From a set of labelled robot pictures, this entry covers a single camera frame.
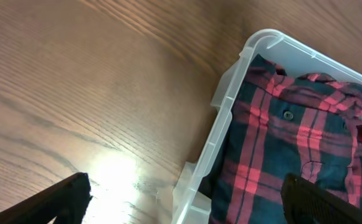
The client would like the clear plastic storage bin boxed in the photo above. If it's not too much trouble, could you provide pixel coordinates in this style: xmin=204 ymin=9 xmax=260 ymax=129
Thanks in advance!
xmin=171 ymin=29 xmax=362 ymax=224

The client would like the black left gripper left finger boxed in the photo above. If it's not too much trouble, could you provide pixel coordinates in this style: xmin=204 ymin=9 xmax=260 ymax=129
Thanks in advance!
xmin=0 ymin=172 xmax=92 ymax=224

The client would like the red navy plaid shirt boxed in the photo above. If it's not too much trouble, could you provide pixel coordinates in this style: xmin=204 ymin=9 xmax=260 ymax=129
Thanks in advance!
xmin=209 ymin=55 xmax=362 ymax=223

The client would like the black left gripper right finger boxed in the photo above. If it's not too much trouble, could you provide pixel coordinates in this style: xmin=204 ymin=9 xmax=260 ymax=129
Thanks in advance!
xmin=281 ymin=174 xmax=362 ymax=224

